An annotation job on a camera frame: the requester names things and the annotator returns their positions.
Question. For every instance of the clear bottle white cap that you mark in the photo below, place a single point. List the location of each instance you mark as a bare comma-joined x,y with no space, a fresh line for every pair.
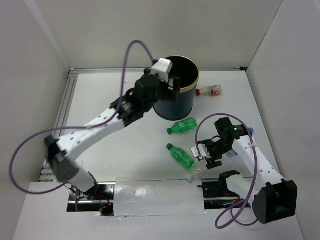
196,172

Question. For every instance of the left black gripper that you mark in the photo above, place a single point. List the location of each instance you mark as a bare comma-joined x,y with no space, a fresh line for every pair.
170,94

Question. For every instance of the aluminium frame rail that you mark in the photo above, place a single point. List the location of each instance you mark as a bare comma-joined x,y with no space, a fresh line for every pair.
46,174

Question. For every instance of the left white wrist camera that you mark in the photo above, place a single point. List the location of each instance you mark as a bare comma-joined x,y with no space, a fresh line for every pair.
162,69

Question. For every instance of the dark round bin gold rim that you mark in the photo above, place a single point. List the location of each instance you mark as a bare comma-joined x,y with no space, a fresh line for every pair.
189,73

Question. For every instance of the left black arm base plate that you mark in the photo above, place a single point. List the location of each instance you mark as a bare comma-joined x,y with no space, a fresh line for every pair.
102,202

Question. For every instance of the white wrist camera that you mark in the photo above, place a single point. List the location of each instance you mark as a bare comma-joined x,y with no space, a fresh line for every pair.
200,152
162,69

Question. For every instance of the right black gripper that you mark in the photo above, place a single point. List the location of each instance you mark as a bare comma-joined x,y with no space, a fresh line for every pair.
211,163

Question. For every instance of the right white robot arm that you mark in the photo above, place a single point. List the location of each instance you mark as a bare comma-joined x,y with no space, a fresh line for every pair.
269,194

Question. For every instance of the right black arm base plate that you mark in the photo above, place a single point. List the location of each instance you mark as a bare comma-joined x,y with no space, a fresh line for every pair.
215,198

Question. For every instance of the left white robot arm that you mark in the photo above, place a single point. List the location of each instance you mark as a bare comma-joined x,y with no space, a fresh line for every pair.
64,151

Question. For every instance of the clear bottle red cap orange label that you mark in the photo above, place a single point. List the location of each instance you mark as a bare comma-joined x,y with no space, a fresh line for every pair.
209,91

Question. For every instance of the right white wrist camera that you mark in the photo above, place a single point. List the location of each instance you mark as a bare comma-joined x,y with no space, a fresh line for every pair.
200,152

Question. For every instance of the green bottle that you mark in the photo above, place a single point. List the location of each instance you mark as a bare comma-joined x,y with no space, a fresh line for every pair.
183,126
180,156

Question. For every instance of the blue label clear bottle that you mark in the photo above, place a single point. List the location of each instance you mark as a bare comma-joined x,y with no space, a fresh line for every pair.
232,153

